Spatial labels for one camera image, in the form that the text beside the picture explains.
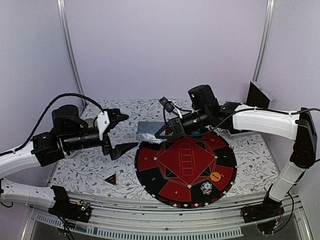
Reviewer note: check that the aluminium frame post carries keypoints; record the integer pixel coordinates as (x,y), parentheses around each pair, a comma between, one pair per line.
(62,13)
(270,4)

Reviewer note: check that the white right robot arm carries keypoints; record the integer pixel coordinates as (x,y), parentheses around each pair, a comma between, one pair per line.
(286,97)

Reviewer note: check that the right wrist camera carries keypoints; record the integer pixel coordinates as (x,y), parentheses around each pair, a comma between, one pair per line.
(170,107)

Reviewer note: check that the orange big blind button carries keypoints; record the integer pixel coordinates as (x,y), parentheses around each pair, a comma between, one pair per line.
(215,177)

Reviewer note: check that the aluminium front rail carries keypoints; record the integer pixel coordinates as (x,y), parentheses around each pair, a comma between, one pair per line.
(138,219)

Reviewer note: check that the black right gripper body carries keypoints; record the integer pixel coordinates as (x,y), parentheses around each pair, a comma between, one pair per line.
(202,117)

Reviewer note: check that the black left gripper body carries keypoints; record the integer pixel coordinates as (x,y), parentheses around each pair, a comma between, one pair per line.
(75,142)

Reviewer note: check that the triangular red black token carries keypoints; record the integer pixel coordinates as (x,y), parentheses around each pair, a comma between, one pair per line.
(111,179)

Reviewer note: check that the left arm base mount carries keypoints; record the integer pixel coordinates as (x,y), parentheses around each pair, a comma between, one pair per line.
(79,211)

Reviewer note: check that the left aluminium frame post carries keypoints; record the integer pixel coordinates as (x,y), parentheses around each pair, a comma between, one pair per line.
(62,13)

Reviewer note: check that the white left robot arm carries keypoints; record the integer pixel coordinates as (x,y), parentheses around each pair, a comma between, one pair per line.
(41,150)

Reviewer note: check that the round red black poker mat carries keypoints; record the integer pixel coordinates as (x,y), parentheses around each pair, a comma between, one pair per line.
(172,171)

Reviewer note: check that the floral patterned tablecloth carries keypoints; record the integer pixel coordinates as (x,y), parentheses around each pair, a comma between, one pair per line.
(84,173)

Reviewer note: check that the white blue chip stack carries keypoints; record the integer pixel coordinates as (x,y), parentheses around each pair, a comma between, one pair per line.
(206,188)

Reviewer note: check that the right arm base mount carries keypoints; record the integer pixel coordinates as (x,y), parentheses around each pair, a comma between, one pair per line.
(259,212)

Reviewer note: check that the right aluminium frame post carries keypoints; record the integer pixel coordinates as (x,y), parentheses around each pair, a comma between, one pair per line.
(270,4)

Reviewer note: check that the blue small blind button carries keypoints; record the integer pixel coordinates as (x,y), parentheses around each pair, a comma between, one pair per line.
(195,133)

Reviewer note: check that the blue playing card deck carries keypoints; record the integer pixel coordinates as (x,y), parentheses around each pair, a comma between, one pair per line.
(146,131)

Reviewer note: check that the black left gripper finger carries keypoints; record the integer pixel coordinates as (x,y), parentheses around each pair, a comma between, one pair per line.
(115,116)
(121,149)

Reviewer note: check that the aluminium poker chip case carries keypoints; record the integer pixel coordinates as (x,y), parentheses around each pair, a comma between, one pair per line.
(256,97)

